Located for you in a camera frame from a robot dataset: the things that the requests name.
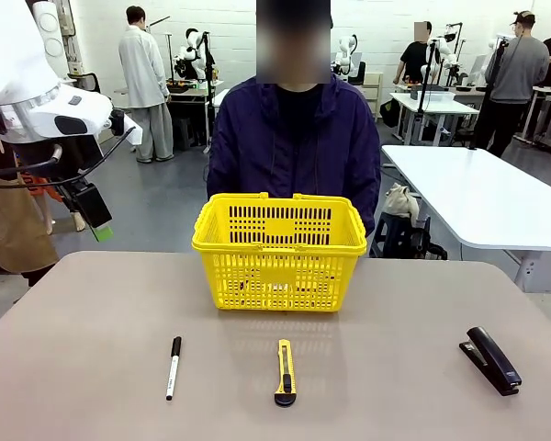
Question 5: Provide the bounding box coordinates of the mannequin with orange pants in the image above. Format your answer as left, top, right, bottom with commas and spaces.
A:
20, 172, 88, 235

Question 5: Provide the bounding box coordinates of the beige cloth bag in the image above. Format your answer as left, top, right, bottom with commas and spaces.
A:
384, 182, 420, 221

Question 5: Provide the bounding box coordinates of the white marker black cap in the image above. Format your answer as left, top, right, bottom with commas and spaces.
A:
165, 335, 183, 401

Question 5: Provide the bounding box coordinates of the beige drawer cabinet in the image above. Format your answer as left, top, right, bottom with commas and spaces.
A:
361, 71, 385, 121

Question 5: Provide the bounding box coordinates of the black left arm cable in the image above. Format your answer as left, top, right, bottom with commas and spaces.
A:
0, 125, 138, 190

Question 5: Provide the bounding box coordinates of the mannequin with brown apron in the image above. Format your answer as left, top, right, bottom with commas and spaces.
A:
0, 132, 60, 287

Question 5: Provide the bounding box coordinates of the person in white coat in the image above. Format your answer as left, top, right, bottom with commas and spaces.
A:
118, 5, 176, 164

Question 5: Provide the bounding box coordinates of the grey background desk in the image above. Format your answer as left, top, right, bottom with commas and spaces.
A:
164, 78, 225, 149

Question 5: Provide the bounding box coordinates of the person in black t-shirt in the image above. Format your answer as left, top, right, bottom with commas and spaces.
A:
396, 19, 436, 87

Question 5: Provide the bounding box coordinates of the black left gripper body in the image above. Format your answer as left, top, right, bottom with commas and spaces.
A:
62, 181, 114, 231

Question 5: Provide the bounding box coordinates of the yellow utility knife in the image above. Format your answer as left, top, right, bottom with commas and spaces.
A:
274, 338, 298, 407

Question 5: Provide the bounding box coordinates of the white standing air conditioner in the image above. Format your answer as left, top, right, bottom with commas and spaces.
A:
30, 0, 71, 77

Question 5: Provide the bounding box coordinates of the white robot behind tripod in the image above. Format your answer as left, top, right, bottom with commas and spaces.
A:
420, 21, 465, 87

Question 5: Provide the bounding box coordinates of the black camera tripod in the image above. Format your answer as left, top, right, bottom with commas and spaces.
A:
412, 38, 443, 144
467, 38, 512, 152

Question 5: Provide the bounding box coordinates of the white black background robot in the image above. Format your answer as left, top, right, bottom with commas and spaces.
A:
171, 27, 218, 83

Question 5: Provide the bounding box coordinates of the black stapler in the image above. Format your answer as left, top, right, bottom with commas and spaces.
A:
457, 325, 523, 398

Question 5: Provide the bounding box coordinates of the black office chair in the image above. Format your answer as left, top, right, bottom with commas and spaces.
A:
66, 70, 101, 95

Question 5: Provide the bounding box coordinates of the black stool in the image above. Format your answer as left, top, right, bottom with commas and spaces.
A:
370, 211, 448, 261

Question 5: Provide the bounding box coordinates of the person in purple jacket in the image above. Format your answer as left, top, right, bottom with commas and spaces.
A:
206, 0, 382, 239

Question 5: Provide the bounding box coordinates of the black hanging bag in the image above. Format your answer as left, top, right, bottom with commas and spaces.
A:
378, 96, 402, 128

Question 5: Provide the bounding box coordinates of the person in grey sweater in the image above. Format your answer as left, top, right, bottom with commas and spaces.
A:
469, 10, 551, 158

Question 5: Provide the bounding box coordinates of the white robot beside cabinet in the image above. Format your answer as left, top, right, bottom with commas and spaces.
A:
333, 33, 367, 85

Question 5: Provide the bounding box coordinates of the yellow plastic shopping basket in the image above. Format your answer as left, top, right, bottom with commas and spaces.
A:
191, 191, 369, 313

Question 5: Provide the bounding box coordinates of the small white background table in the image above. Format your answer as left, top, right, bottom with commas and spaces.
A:
388, 90, 482, 147

